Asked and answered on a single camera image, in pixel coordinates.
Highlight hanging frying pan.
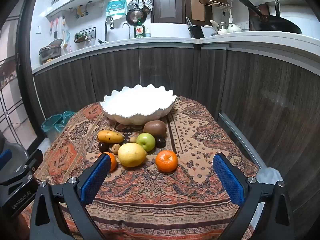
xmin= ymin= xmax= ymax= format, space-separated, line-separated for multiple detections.
xmin=126 ymin=8 xmax=147 ymax=26

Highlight teal lined trash bin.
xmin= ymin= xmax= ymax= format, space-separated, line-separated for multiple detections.
xmin=41 ymin=114 xmax=63 ymax=138
xmin=62 ymin=111 xmax=75 ymax=127

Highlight dark wooden window frame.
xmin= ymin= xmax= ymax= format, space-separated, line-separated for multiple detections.
xmin=151 ymin=0 xmax=210 ymax=24

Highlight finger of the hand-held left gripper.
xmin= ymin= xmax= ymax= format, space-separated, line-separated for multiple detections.
xmin=0 ymin=149 xmax=44 ymax=187
xmin=0 ymin=149 xmax=12 ymax=165

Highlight green dish soap bottle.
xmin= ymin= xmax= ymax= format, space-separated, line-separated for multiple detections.
xmin=134 ymin=19 xmax=145 ymax=39

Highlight white scalloped bowl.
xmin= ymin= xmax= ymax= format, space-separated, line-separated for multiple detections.
xmin=100 ymin=84 xmax=177 ymax=125

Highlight hanging scrub brush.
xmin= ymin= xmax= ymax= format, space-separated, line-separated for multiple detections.
xmin=61 ymin=30 xmax=69 ymax=50

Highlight black knife block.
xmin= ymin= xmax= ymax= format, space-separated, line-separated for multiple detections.
xmin=186 ymin=17 xmax=204 ymax=38

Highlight metal steamer rack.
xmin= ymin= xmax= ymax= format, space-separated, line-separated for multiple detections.
xmin=127 ymin=0 xmax=152 ymax=14

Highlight mandarin orange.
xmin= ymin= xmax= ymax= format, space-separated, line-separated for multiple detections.
xmin=155 ymin=150 xmax=179 ymax=173
xmin=102 ymin=152 xmax=117 ymax=172

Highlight kitchen cabinet with white countertop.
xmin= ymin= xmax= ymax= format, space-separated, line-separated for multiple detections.
xmin=31 ymin=30 xmax=320 ymax=230

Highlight stacked pots with lid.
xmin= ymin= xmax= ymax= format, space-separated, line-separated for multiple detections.
xmin=39 ymin=39 xmax=63 ymax=65

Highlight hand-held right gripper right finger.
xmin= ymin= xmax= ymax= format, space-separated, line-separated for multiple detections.
xmin=212 ymin=152 xmax=297 ymax=240

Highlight brown kiwi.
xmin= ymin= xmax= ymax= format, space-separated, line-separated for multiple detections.
xmin=143 ymin=120 xmax=167 ymax=138

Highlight yellow mango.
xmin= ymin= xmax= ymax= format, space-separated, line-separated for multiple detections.
xmin=97 ymin=130 xmax=125 ymax=144

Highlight patterned orange tablecloth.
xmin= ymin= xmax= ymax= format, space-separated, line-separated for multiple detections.
xmin=19 ymin=95 xmax=260 ymax=240

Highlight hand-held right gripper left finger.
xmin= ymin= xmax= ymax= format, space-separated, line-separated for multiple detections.
xmin=29 ymin=152 xmax=112 ymax=240

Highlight glass door with dark frame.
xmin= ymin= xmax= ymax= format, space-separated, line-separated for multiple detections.
xmin=0 ymin=15 xmax=34 ymax=145

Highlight white fluffy cloth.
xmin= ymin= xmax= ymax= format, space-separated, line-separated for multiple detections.
xmin=256 ymin=167 xmax=284 ymax=188

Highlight yellow lemon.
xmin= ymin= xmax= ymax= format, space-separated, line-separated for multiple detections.
xmin=118 ymin=143 xmax=148 ymax=168

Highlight black wire basket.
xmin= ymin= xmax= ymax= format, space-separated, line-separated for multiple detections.
xmin=74 ymin=27 xmax=97 ymax=43

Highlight chrome kitchen faucet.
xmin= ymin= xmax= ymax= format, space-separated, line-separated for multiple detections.
xmin=98 ymin=16 xmax=115 ymax=43

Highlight black wok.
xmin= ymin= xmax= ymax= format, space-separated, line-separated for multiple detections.
xmin=234 ymin=0 xmax=302 ymax=34

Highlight paper towel pack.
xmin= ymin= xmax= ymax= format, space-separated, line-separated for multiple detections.
xmin=105 ymin=0 xmax=127 ymax=20

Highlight green apple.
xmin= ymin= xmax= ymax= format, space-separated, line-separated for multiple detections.
xmin=136 ymin=133 xmax=156 ymax=152

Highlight hanging red handled utensils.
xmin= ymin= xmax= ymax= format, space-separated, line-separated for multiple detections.
xmin=49 ymin=17 xmax=60 ymax=39

